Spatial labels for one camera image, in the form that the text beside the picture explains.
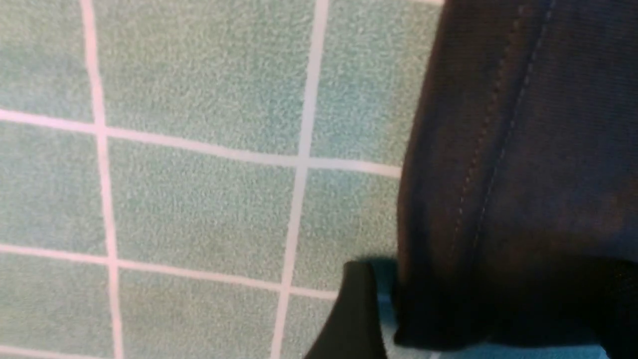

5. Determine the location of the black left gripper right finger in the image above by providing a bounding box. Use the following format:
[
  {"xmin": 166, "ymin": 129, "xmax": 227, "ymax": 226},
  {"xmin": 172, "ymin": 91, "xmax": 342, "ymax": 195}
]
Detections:
[{"xmin": 600, "ymin": 261, "xmax": 638, "ymax": 359}]

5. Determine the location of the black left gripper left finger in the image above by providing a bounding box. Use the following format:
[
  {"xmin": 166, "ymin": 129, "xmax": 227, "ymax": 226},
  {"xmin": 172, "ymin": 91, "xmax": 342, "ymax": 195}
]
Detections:
[{"xmin": 305, "ymin": 261, "xmax": 388, "ymax": 359}]

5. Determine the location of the dark gray long-sleeve top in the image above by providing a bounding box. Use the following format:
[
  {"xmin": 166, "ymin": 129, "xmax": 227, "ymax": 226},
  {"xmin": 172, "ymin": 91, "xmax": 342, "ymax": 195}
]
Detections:
[{"xmin": 394, "ymin": 0, "xmax": 638, "ymax": 352}]

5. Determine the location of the green checkered table mat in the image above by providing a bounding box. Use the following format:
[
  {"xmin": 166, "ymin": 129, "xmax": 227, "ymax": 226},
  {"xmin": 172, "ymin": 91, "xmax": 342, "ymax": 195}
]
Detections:
[{"xmin": 0, "ymin": 0, "xmax": 611, "ymax": 359}]

